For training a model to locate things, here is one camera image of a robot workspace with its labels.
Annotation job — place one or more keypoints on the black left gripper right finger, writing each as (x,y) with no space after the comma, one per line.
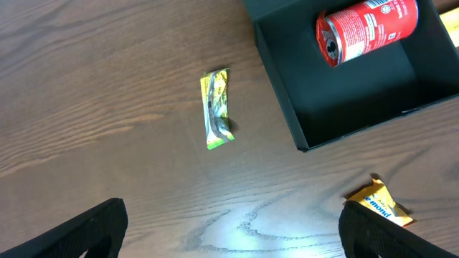
(364,233)

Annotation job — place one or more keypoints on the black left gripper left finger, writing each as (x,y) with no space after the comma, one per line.
(97,232)

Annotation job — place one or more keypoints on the red soda can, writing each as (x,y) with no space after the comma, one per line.
(363,28)

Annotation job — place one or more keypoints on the orange yellow snack packet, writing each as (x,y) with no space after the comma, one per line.
(450,20)

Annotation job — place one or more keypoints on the yellow biscuit packet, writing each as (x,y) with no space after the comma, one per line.
(375,196)

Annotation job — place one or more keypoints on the black open box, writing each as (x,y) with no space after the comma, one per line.
(322,104)

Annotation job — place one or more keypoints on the green yellow snack packet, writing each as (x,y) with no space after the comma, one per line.
(214,98)

